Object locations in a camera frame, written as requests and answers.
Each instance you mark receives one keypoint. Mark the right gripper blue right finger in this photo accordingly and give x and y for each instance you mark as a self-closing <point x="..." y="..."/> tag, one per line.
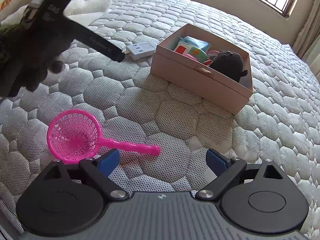
<point x="217" y="162"/>

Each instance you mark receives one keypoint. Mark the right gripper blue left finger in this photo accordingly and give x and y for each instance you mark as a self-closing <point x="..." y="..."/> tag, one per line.
<point x="108" y="162"/>

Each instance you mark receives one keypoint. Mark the pink toy strainer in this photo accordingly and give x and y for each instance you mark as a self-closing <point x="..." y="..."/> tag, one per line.
<point x="75" y="134"/>

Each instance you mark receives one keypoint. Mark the white power strip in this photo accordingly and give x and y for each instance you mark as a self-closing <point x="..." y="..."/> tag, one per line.
<point x="140" y="50"/>

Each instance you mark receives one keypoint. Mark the black plush toy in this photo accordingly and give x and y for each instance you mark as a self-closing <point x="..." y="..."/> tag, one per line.
<point x="230" y="64"/>

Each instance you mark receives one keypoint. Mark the red white book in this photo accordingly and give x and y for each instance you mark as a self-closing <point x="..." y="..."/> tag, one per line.
<point x="183" y="48"/>

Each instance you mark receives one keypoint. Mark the blue white snack bag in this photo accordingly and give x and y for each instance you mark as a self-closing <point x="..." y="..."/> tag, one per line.
<point x="196" y="43"/>

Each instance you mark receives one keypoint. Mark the black gloved left hand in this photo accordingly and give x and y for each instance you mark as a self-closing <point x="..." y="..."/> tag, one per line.
<point x="27" y="55"/>

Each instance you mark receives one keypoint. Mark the white fluffy blanket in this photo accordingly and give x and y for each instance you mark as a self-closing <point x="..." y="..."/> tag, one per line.
<point x="83" y="12"/>

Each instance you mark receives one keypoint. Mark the quilted grey mattress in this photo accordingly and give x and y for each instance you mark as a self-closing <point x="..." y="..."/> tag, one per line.
<point x="280" y="121"/>

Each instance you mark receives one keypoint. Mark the pink cardboard box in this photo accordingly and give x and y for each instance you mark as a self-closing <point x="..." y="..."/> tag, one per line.
<point x="198" y="78"/>

